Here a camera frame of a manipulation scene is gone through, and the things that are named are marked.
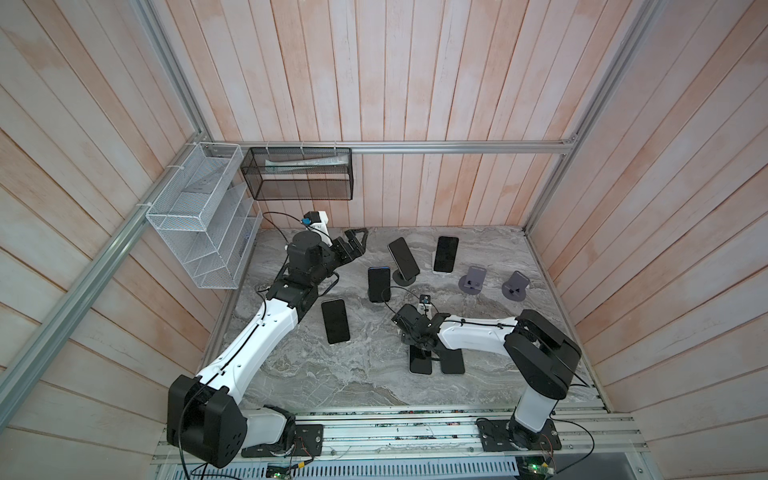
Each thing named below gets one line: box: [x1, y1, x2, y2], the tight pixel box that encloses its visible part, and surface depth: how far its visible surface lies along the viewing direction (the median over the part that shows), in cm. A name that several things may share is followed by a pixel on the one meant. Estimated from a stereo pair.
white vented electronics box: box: [170, 458, 520, 480], surface depth 71 cm
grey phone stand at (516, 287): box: [502, 270, 530, 302], surface depth 100 cm
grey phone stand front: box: [458, 266, 487, 295], surface depth 101 cm
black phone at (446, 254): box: [433, 236, 459, 273], surface depth 103 cm
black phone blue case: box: [368, 267, 391, 303], surface depth 94 cm
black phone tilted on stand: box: [387, 236, 421, 281], surface depth 102 cm
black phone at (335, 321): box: [321, 299, 350, 344], surface depth 90 cm
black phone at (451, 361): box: [440, 349, 465, 374], surface depth 87 cm
